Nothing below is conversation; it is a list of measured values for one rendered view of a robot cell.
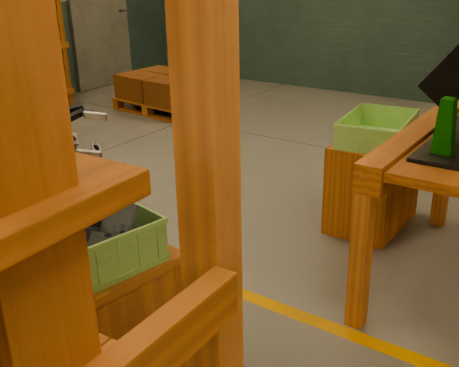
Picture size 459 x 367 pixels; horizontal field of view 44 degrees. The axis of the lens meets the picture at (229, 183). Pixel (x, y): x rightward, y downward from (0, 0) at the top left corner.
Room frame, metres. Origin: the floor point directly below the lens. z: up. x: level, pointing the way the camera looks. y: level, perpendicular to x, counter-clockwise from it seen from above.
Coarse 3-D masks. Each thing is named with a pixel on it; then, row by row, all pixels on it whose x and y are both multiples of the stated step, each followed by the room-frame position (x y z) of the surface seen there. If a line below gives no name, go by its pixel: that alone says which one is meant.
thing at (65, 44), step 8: (56, 0) 7.18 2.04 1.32; (56, 8) 7.18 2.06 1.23; (64, 32) 7.22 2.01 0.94; (64, 40) 7.21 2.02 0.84; (64, 48) 7.20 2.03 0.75; (64, 56) 7.18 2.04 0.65; (64, 64) 7.17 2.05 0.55; (72, 88) 7.19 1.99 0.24; (72, 96) 7.22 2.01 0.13; (72, 104) 7.21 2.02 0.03
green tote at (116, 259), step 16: (144, 208) 1.86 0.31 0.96; (144, 224) 1.87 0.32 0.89; (160, 224) 1.76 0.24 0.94; (112, 240) 1.63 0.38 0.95; (128, 240) 1.67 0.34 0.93; (144, 240) 1.71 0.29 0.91; (160, 240) 1.76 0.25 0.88; (96, 256) 1.58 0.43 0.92; (112, 256) 1.63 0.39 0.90; (128, 256) 1.67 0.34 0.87; (144, 256) 1.71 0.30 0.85; (160, 256) 1.75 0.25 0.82; (96, 272) 1.58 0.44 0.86; (112, 272) 1.62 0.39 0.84; (128, 272) 1.66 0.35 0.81; (96, 288) 1.57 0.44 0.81
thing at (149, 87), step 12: (132, 72) 7.11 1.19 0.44; (144, 72) 7.09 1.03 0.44; (156, 72) 7.08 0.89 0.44; (168, 72) 7.05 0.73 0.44; (120, 84) 6.92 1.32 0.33; (132, 84) 6.76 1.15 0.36; (144, 84) 6.59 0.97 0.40; (156, 84) 6.46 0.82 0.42; (168, 84) 6.34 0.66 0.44; (120, 96) 6.94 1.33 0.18; (132, 96) 6.78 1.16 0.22; (144, 96) 6.60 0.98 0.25; (156, 96) 6.47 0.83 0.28; (168, 96) 6.34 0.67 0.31; (120, 108) 6.94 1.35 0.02; (144, 108) 6.62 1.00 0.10; (156, 108) 6.48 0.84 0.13; (168, 108) 6.35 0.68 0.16; (168, 120) 6.35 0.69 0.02
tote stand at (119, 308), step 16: (176, 256) 1.80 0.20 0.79; (144, 272) 1.70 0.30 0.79; (160, 272) 1.73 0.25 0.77; (176, 272) 1.78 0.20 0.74; (112, 288) 1.60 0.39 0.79; (128, 288) 1.63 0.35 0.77; (144, 288) 1.68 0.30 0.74; (160, 288) 1.73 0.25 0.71; (176, 288) 1.78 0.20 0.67; (96, 304) 1.54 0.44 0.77; (112, 304) 1.58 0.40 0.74; (128, 304) 1.62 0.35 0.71; (144, 304) 1.67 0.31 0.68; (160, 304) 1.72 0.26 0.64; (112, 320) 1.57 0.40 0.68; (128, 320) 1.62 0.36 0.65; (112, 336) 1.57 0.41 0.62
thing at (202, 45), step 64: (0, 0) 0.61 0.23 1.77; (192, 0) 0.93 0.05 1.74; (0, 64) 0.60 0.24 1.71; (192, 64) 0.94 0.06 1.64; (0, 128) 0.59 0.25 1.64; (64, 128) 0.66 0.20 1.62; (192, 128) 0.94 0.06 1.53; (0, 192) 0.58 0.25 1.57; (192, 192) 0.95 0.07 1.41; (64, 256) 0.64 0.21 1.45; (192, 256) 0.95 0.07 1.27; (0, 320) 0.56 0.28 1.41; (64, 320) 0.63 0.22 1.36
